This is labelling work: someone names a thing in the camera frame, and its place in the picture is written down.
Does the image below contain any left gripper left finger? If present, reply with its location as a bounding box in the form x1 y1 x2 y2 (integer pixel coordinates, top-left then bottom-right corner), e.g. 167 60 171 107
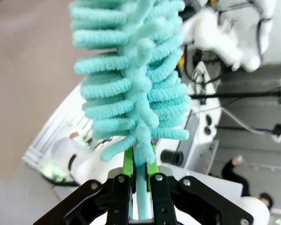
34 146 134 225

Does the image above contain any white slatted panel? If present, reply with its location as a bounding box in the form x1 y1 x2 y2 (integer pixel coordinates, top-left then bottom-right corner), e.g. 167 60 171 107
22 82 96 166

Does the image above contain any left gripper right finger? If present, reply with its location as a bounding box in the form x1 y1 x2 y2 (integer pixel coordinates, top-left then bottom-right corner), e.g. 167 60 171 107
147 145 253 225

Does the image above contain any white control cabinet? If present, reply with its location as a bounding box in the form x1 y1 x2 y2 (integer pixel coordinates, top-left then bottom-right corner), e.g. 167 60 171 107
186 61 222 144

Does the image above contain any black stand pole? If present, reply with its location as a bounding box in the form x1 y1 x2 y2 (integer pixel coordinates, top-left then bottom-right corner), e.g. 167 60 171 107
215 120 281 143

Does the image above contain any person in black clothes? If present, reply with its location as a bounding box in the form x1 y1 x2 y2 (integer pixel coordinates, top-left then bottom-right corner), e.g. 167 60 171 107
222 155 251 198

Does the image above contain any grey metal box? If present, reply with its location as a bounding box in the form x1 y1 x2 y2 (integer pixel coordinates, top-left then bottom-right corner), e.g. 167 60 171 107
184 139 220 176

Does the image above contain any black cylinder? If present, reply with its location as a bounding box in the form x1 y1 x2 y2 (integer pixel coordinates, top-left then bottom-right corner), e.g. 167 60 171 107
160 150 184 166

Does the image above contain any teal chenille duster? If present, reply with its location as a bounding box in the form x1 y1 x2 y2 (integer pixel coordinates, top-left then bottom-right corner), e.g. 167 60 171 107
69 0 192 222

